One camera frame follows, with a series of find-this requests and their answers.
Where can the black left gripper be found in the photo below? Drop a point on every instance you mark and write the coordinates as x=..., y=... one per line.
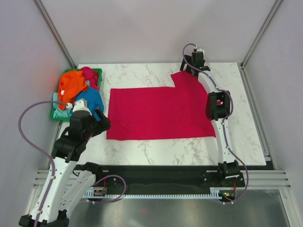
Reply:
x=104, y=123

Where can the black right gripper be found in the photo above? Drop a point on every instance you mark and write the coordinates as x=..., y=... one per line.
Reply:
x=188, y=59

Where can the orange t shirt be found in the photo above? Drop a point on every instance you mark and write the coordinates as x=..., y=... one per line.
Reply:
x=71, y=84

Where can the green plastic basket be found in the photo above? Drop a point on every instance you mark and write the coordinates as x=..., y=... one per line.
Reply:
x=99, y=70

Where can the magenta t shirt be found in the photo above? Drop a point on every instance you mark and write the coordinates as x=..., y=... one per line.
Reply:
x=160, y=113
x=91, y=77

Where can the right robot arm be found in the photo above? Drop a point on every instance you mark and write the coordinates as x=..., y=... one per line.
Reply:
x=218, y=108

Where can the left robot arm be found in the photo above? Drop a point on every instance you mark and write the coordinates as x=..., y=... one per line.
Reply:
x=55, y=204

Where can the blue t shirt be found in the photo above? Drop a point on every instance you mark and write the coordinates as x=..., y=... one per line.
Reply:
x=93, y=99

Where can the light teal t shirt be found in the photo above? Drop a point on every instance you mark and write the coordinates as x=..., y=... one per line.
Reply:
x=58, y=113

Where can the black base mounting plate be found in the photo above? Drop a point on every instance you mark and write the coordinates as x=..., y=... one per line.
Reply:
x=159, y=179

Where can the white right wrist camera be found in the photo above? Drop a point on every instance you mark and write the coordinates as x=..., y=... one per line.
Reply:
x=196, y=49

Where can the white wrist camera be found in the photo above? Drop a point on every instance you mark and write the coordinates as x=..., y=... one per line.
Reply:
x=196, y=49
x=79, y=105

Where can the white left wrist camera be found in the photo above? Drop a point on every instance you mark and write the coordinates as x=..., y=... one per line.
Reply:
x=79, y=105

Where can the right aluminium corner post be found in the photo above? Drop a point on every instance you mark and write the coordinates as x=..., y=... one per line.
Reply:
x=266, y=23

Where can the aluminium corner post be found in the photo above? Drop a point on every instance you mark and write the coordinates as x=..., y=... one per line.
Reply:
x=53, y=30
x=266, y=23

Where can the right side aluminium rail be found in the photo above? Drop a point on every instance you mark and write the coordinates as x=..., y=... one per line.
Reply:
x=257, y=120

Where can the left aluminium corner post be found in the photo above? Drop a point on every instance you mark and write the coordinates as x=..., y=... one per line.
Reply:
x=53, y=30

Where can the white slotted cable duct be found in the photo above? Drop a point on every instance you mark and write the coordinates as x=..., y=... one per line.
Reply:
x=95, y=194

